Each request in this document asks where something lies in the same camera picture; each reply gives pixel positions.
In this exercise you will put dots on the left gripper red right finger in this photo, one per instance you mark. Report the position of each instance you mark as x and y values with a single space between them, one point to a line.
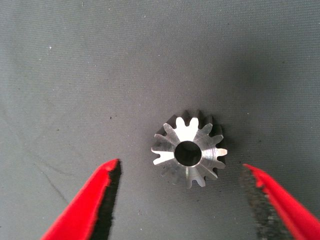
282 215

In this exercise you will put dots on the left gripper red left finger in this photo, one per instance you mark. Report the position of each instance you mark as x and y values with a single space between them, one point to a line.
82 215

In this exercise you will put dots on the small steel planetary gear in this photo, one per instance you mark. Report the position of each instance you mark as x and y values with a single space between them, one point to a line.
207 155

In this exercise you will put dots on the dark grey table cloth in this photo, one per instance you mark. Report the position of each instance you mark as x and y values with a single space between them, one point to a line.
100 75

